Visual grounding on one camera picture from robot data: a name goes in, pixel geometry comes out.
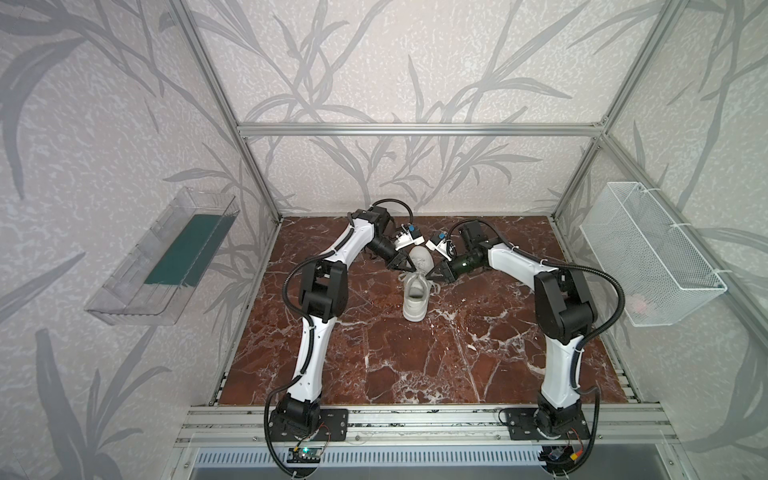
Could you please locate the white sneaker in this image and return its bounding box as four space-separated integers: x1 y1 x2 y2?
398 246 440 322

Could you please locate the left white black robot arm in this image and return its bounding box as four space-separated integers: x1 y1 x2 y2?
264 198 416 439

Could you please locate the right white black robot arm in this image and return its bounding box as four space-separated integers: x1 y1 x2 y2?
427 219 626 439

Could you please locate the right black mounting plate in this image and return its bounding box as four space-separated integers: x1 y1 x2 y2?
498 404 591 442

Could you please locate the black mounting plate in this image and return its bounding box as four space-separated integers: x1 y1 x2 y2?
265 407 349 442
498 404 591 442

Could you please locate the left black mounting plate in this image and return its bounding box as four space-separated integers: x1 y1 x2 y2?
265 407 349 442

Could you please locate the left electronics board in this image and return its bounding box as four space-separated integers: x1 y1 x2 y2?
286 446 325 464

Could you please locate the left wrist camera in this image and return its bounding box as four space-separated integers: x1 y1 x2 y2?
394 223 425 251

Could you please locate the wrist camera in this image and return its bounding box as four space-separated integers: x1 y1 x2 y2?
394 223 425 251
426 232 456 260

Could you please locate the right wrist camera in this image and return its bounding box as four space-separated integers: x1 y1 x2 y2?
426 232 456 260

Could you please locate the aluminium frame crossbar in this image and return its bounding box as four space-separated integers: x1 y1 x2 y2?
237 122 602 138

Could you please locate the white wire mesh basket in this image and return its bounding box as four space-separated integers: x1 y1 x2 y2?
580 182 728 327

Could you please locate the clear plastic wall bin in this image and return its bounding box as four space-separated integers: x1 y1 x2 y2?
85 187 240 326

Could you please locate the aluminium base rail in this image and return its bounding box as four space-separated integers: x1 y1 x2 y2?
174 403 679 448

